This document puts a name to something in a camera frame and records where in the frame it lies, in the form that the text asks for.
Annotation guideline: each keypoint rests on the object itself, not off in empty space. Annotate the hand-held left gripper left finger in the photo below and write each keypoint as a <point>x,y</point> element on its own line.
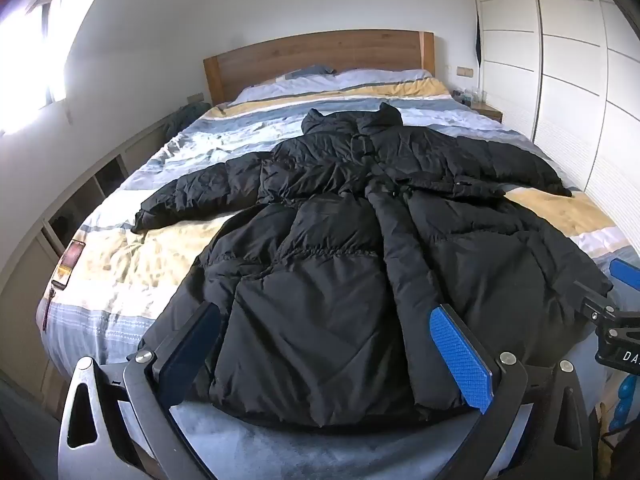
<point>192,347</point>

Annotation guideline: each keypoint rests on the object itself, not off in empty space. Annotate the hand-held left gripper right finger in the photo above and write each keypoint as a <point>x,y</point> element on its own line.
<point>457,352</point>

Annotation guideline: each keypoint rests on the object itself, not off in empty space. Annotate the wooden bed headboard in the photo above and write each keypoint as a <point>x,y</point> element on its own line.
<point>320,57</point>

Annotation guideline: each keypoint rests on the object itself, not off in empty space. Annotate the black puffer jacket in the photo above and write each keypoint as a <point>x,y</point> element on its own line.
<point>350,240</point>

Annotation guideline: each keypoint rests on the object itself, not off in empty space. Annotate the bright window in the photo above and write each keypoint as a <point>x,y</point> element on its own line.
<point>30,65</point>

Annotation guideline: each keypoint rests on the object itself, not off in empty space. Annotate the blue-grey pillow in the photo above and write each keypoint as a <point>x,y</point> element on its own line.
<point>310,71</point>

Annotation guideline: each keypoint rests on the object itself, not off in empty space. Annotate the glass jars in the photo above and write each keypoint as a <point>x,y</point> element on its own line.
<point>470,96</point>

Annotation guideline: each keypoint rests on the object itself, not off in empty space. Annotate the wooden nightstand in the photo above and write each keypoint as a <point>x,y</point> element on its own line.
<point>487,111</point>

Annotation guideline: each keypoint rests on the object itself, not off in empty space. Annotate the white pillow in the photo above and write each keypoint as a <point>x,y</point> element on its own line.
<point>380,76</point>

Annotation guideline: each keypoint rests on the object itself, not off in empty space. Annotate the smartphone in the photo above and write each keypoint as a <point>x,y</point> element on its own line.
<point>70,264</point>

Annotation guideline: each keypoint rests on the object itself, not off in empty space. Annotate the low white shelf cabinet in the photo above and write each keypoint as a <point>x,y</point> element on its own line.
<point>75,200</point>

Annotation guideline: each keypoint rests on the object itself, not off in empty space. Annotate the wall socket panel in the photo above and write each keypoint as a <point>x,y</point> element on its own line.
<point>464,72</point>
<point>195,97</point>

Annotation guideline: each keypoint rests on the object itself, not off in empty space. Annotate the dark clothing heap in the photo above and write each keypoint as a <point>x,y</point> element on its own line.
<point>186,119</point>

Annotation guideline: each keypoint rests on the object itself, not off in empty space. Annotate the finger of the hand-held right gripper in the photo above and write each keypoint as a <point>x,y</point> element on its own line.
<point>627,272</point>
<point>592,297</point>

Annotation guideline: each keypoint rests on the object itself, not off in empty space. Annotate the white wardrobe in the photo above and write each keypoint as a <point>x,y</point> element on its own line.
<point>565,60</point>

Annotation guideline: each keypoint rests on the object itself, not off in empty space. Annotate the bed with striped duvet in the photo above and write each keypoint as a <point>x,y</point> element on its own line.
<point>125,260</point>

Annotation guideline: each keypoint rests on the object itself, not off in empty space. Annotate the person's right hand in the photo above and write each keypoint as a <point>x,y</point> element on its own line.
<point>629,405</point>

